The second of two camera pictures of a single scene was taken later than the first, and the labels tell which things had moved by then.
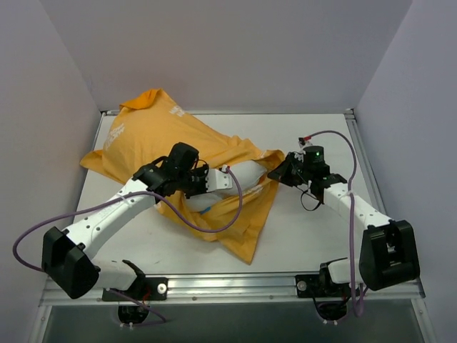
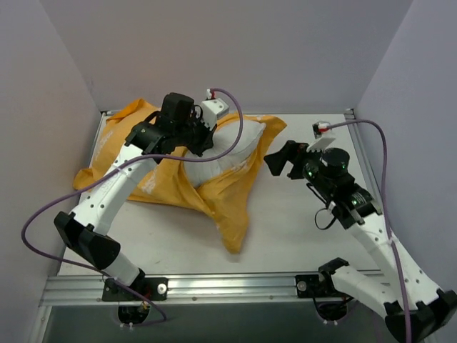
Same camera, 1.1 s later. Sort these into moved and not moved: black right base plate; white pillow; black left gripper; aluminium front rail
Moved: black left gripper; white pillow
Not moved: aluminium front rail; black right base plate
